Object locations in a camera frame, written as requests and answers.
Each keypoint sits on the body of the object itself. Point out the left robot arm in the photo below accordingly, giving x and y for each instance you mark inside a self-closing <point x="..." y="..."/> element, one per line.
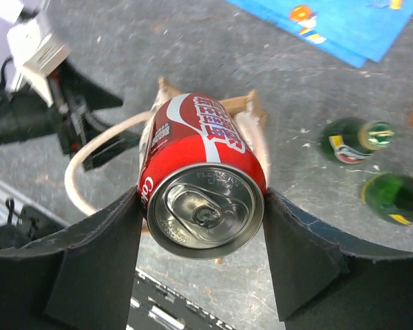
<point x="28" y="224"/>

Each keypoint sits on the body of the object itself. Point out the green glass bottle left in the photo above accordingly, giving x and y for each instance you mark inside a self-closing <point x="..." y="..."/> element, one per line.
<point x="353" y="140"/>

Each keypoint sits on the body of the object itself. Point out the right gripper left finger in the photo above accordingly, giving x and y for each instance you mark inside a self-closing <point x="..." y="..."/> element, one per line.
<point x="80" y="277"/>

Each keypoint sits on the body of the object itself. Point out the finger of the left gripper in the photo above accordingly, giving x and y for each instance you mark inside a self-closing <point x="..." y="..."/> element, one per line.
<point x="74" y="83"/>
<point x="111" y="149"/>

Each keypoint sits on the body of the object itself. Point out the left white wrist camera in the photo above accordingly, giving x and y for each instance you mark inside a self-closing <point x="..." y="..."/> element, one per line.
<point x="36" y="48"/>

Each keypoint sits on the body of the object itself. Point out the red cola can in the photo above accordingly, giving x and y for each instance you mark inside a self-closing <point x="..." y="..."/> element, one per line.
<point x="201" y="187"/>

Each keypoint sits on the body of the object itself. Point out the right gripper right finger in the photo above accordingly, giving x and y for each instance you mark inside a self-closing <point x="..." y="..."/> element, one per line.
<point x="325" y="278"/>

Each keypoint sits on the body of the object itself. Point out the burlap canvas tote bag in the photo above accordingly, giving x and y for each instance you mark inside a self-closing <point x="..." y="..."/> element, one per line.
<point x="246" y="112"/>

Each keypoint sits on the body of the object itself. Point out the green glass bottle right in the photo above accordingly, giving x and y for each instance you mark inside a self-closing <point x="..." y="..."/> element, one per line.
<point x="390" y="196"/>

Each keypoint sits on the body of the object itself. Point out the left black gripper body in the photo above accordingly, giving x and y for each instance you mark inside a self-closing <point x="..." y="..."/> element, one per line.
<point x="24" y="115"/>

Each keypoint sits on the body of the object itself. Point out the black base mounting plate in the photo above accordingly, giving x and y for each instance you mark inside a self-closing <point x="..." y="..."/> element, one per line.
<point x="154" y="305"/>

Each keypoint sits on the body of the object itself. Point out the blue patterned folded cloth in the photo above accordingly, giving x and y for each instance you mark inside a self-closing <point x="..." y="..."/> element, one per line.
<point x="352" y="31"/>

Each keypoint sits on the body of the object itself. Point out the green glass bottle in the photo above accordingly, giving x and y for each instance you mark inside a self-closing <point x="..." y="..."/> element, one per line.
<point x="353" y="140"/>
<point x="390" y="196"/>

